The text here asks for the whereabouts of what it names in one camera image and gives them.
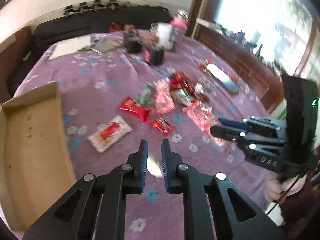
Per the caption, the pink lidded container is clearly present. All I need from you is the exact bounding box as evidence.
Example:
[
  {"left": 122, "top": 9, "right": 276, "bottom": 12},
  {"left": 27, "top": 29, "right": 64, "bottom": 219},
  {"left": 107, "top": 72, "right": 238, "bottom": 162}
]
[{"left": 170, "top": 9, "right": 189, "bottom": 42}]

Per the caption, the pink red snack bag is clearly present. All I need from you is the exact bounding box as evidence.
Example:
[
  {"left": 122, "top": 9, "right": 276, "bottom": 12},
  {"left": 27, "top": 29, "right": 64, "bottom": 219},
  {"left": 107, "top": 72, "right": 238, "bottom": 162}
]
[{"left": 182, "top": 101, "right": 225, "bottom": 147}]

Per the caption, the white paper sheet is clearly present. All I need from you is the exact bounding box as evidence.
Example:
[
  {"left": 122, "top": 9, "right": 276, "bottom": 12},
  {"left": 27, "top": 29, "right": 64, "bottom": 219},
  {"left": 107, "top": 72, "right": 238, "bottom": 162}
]
[{"left": 49, "top": 36, "right": 91, "bottom": 60}]

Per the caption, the smartphone with light screen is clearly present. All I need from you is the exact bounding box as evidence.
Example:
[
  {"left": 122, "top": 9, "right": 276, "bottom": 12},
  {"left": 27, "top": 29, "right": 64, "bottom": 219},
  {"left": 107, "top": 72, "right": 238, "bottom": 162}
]
[{"left": 204, "top": 63, "right": 240, "bottom": 94}]

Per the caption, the white cup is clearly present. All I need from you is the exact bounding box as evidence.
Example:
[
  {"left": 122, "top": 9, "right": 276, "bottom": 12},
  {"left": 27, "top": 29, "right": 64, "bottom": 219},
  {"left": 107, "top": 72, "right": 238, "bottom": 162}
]
[{"left": 150, "top": 22, "right": 177, "bottom": 51}]

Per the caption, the red snack bar wrapper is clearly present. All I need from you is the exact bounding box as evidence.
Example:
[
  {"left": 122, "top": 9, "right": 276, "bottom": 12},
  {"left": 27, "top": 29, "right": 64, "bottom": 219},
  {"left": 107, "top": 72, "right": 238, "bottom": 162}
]
[{"left": 118, "top": 97, "right": 151, "bottom": 122}]

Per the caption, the pile of red snacks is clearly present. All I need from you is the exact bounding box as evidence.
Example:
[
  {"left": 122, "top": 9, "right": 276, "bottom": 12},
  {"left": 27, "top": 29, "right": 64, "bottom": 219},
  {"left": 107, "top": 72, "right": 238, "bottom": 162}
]
[{"left": 169, "top": 72, "right": 209, "bottom": 106}]

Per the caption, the pink patterned snack packet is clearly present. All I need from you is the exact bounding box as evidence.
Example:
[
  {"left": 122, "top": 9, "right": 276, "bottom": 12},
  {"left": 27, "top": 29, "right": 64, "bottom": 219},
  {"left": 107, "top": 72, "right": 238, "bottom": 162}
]
[{"left": 153, "top": 77, "right": 175, "bottom": 115}]

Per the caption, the green clear candy wrapper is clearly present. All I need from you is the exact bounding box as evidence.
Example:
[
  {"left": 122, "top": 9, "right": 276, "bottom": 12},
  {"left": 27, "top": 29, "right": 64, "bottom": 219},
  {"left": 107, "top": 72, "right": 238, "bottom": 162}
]
[{"left": 136, "top": 83, "right": 152, "bottom": 106}]

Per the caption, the brown cardboard box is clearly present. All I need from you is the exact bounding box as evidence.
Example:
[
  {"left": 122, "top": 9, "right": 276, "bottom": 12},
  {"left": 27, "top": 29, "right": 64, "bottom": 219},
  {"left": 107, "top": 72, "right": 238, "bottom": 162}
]
[{"left": 1, "top": 82, "right": 76, "bottom": 232}]

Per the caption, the small red candy packet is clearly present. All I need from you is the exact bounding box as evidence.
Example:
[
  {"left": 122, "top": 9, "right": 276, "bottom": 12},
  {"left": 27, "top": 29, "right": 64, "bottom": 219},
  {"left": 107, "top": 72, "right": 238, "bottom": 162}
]
[{"left": 149, "top": 118, "right": 174, "bottom": 135}]

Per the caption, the person's right hand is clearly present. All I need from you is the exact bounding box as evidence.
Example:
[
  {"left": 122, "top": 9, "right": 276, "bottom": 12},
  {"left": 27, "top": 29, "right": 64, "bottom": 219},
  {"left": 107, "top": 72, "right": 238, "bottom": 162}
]
[{"left": 264, "top": 172, "right": 307, "bottom": 203}]

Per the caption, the black sofa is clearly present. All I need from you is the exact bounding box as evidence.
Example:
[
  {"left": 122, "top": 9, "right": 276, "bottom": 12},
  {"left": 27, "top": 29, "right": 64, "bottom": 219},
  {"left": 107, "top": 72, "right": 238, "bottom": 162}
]
[{"left": 33, "top": 5, "right": 172, "bottom": 50}]

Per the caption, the black cylindrical jar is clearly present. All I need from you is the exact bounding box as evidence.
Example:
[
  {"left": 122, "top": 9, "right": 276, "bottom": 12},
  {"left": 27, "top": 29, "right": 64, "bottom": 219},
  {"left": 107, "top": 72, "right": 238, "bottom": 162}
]
[{"left": 123, "top": 24, "right": 143, "bottom": 54}]

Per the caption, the wooden cabinet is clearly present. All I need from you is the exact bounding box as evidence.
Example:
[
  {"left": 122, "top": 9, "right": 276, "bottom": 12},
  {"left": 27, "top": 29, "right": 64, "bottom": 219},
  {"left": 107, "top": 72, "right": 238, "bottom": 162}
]
[{"left": 195, "top": 25, "right": 284, "bottom": 114}]

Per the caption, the purple floral tablecloth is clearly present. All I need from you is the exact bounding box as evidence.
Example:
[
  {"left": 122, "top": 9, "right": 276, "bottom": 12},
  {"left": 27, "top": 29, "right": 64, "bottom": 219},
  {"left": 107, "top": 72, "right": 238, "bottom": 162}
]
[{"left": 0, "top": 28, "right": 278, "bottom": 240}]

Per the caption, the olive notebook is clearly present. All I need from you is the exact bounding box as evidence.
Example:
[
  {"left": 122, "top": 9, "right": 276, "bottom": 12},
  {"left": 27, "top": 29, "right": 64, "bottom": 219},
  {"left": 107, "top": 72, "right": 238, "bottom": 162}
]
[{"left": 91, "top": 40, "right": 123, "bottom": 54}]

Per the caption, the white red snack packet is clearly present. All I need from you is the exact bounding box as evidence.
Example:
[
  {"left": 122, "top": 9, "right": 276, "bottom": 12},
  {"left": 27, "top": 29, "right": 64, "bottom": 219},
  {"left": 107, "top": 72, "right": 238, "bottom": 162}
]
[{"left": 87, "top": 115, "right": 133, "bottom": 153}]

